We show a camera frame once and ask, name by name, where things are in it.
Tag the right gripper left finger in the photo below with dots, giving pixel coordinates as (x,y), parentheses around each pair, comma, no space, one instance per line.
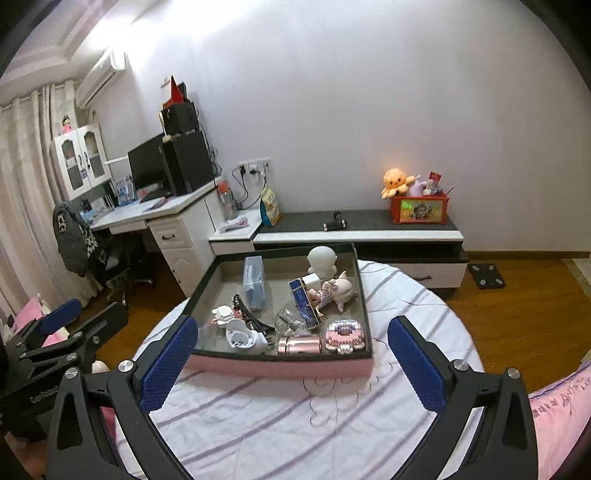
(79,446)

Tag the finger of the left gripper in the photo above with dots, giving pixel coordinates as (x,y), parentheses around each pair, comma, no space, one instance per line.
(67,347)
(93,333)

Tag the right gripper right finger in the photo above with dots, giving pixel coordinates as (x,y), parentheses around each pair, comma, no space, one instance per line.
(504,445)

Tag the pink white block figure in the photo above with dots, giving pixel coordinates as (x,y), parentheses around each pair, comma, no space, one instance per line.
(224,314)

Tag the white ceramic holder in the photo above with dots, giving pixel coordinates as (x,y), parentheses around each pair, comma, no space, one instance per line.
(242,339)

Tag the black flower hair clip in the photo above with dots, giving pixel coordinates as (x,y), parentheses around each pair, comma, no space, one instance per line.
(242,312)

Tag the clear bag of masks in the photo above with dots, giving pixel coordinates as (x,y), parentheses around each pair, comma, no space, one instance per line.
(254,283)

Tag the pink patterned compact case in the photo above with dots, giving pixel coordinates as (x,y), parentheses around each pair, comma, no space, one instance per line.
(345,336)

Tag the rose gold cylinder jar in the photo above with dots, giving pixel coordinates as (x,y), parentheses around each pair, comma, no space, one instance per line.
(297,345)

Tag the clear glass perfume bottle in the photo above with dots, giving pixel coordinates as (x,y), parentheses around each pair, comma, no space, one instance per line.
(288,323)

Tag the blue rectangular box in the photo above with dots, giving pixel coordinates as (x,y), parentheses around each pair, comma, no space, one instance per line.
(303,303)

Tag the pink pig figurine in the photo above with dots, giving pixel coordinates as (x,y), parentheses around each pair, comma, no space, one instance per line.
(338,291)

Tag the white power adapter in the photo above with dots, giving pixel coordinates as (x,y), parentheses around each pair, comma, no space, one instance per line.
(312,281)

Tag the white doll head figure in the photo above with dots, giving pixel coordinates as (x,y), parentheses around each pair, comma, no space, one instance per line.
(322,262)

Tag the round teal lidded container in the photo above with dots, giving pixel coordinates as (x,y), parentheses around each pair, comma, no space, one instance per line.
(211,338)

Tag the pink cushion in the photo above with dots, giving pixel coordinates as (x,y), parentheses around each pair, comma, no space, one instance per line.
(37,325)

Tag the beige curtain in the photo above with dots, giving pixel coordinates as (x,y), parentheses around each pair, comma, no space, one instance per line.
(30,189)

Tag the dark jacket on chair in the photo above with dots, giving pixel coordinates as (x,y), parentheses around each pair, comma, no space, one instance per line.
(75,240)

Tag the black office chair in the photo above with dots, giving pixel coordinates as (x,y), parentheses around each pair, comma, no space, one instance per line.
(118,263)

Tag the white striped tablecloth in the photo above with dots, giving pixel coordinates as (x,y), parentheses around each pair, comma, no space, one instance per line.
(223,427)

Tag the white desk with drawers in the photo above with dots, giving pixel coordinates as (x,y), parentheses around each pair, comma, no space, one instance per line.
(181,227)

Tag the black floor scale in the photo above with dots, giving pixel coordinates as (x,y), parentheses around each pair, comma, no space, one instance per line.
(486,276)

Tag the black computer monitor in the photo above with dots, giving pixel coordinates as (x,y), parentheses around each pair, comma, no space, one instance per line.
(147,168)

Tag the orange capped bottle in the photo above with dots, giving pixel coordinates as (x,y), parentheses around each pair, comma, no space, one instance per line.
(227,201)

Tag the black computer tower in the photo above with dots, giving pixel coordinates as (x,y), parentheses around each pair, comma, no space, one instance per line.
(187,163)

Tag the pink black storage box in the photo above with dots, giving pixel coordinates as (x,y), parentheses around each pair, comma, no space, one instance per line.
(262,314)

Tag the snack bag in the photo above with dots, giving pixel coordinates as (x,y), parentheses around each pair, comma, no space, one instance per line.
(269,207)

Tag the black speaker box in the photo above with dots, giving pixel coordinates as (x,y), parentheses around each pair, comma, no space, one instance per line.
(179,118)

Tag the red toy storage box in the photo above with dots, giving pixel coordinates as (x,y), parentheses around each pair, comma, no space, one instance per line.
(419,210)

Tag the white air conditioner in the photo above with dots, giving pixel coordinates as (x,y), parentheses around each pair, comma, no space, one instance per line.
(109,67)

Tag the orange octopus plush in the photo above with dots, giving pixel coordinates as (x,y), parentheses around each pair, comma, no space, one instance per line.
(396,183)

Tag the white wall cabinet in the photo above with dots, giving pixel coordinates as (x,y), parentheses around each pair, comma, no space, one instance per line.
(81,160)

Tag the white wall power strip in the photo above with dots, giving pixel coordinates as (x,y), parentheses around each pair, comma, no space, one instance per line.
(255,165)

